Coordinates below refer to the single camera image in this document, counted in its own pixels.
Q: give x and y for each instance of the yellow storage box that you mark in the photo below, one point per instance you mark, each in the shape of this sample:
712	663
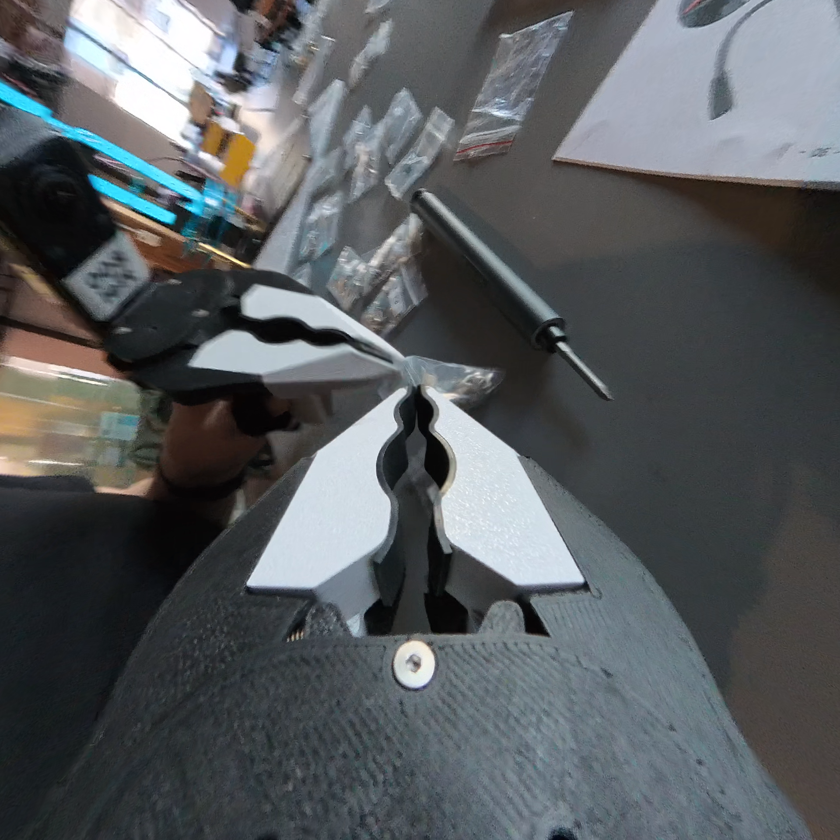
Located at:
226	154

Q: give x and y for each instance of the clear bag of silver screws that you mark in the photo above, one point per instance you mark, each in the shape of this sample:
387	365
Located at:
459	379

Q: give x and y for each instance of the black electric screwdriver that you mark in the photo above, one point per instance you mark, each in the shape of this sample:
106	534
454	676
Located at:
485	262

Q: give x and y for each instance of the person's left hand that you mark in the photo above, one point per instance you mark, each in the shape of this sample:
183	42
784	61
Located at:
197	446

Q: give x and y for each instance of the person's black clothing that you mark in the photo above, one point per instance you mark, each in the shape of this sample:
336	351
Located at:
65	623

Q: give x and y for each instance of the clear bag with red strip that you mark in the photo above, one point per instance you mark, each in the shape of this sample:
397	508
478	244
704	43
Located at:
512	92

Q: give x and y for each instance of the dark grey desk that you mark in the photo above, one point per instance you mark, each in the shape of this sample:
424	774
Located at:
656	328

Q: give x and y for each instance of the printed instruction booklet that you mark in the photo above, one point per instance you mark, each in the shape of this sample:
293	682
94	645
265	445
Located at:
656	98

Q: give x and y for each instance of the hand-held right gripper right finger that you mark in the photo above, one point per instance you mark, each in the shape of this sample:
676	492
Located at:
505	525

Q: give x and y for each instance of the blue metal frame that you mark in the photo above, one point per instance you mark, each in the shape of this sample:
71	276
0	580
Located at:
131	197

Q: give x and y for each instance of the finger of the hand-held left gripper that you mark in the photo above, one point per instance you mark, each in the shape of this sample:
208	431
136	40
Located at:
295	308
282	361

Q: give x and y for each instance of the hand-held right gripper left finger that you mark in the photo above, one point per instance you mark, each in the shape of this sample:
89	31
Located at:
328	525

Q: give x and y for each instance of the group of small clear bags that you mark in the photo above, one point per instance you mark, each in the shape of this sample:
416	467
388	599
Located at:
400	118

